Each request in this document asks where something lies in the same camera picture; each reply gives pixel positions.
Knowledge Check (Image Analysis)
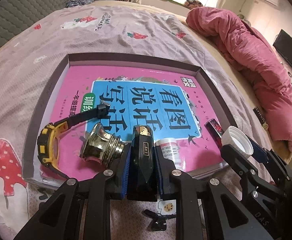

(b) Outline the white plastic jar lid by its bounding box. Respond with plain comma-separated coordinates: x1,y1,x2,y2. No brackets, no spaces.
221,126,253,159

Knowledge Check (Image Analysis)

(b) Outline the black gold lighter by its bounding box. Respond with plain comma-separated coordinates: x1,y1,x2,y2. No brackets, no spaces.
127,125,157,202

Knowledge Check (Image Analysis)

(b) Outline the blue patterned cloth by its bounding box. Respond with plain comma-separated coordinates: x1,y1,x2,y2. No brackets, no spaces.
65,0,94,8

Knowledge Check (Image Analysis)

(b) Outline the yellow black wrist watch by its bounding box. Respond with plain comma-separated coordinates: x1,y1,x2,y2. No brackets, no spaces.
37,101,110,179

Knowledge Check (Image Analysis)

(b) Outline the small black clip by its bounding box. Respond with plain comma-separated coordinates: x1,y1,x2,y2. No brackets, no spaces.
142,209,176,231

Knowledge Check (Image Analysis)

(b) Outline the black wall television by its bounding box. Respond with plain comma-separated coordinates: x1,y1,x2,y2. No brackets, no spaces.
273,29,292,68

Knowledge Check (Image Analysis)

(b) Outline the pink strawberry print sheet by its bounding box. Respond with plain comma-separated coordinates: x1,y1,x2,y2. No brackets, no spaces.
0,4,274,240

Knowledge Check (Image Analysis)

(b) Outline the white pill bottle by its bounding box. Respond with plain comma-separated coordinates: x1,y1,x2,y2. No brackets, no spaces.
155,138,183,170

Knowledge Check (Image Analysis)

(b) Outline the grey shallow cardboard box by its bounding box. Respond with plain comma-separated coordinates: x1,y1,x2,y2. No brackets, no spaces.
22,53,235,190

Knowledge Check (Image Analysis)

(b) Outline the red crumpled quilt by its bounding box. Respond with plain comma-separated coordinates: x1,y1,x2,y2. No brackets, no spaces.
186,7,292,153

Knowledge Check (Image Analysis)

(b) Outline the red black marker pen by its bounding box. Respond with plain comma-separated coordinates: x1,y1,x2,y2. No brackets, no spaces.
205,119,224,149

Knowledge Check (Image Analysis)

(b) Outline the pink blue children's book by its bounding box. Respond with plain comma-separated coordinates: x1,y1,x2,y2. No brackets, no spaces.
43,66,230,177

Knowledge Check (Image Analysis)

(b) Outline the gold metallic cap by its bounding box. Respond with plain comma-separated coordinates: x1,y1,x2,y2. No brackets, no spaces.
80,122,125,168

